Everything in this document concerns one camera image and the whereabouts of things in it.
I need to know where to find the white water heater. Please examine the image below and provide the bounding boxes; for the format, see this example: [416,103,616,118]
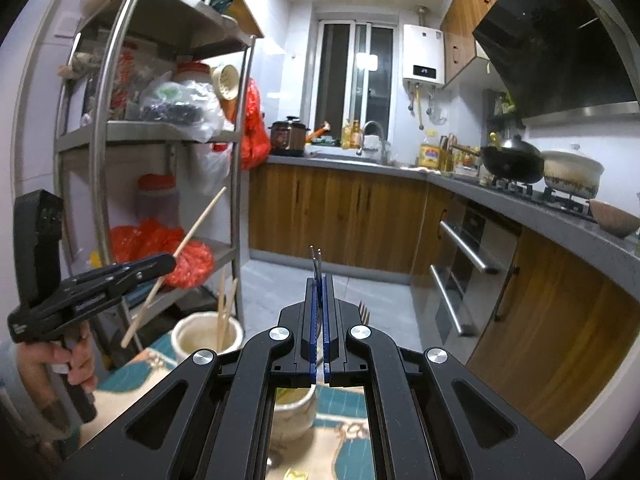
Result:
[402,24,446,86]

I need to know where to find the cream plastic colander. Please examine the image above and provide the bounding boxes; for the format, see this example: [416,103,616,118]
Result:
[212,64,242,102]

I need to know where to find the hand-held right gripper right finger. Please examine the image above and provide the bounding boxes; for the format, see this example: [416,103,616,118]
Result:
[324,276,588,480]

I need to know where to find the white casserole pot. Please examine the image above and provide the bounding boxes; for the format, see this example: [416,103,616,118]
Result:
[541,145,605,198]

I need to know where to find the dark red pressure cooker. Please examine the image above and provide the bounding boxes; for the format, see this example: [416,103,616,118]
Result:
[269,116,307,157]

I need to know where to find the hanging red plastic bag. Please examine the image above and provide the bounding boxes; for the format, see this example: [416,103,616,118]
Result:
[239,77,272,171]

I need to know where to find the metal kitchen faucet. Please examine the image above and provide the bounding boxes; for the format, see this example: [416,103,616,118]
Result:
[357,121,391,165]

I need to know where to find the wooden wall cabinet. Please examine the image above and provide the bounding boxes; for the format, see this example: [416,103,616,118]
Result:
[440,0,531,91]

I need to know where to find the brown ceramic bowl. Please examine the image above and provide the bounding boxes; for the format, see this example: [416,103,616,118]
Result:
[589,199,640,239]

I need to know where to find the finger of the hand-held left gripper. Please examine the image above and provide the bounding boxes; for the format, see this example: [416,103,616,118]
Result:
[67,267,171,311]
[62,254,177,293]

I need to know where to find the black range hood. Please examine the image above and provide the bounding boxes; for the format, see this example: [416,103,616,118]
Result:
[472,0,640,128]

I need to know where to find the printed teal and cream tablecloth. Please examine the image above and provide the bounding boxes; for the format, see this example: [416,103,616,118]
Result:
[95,332,376,480]

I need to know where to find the water heater pipes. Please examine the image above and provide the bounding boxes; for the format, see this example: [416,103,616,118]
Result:
[407,82,441,126]

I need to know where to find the white plastic bag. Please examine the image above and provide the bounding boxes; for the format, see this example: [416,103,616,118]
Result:
[192,141,236,197]

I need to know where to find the condiment shelf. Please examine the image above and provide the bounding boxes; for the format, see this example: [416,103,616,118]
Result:
[492,90,523,121]

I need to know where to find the yellow cooking oil bottle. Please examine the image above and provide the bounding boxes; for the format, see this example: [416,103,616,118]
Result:
[417,134,443,170]

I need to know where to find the stainless steel built-in appliance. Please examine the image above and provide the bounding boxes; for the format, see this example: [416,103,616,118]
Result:
[430,197,521,338]

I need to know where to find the black wok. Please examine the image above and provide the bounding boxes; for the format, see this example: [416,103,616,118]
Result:
[450,135,546,185]

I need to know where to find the wooden chopstick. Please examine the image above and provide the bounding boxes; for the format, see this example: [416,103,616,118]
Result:
[121,186,227,348]
[216,271,227,351]
[225,277,239,347]

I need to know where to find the large plastic jar red lid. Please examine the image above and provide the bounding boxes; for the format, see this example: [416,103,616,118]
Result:
[172,61,211,90]

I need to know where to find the clear plastic bag dark contents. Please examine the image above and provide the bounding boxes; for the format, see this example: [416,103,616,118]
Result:
[139,80,226,142]

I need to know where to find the stainless steel shelf rack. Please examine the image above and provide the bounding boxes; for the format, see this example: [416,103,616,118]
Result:
[52,0,266,361]

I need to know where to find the white floral ceramic utensil holder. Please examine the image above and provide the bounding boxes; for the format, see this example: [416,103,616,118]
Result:
[171,312,318,443]

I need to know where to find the person's left hand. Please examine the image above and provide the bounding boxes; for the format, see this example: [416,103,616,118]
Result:
[17,327,99,396]

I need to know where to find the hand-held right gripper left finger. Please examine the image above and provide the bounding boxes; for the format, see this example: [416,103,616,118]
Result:
[55,276,321,480]

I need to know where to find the window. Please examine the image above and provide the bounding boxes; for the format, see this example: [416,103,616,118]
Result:
[315,17,401,148]

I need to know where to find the gas stove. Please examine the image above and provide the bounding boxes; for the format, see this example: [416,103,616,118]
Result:
[487,174,598,221]

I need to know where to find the wooden base cabinets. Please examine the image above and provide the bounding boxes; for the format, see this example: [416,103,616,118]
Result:
[249,162,640,441]

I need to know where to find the grey countertop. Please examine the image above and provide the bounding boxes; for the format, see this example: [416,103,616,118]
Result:
[265,152,640,291]

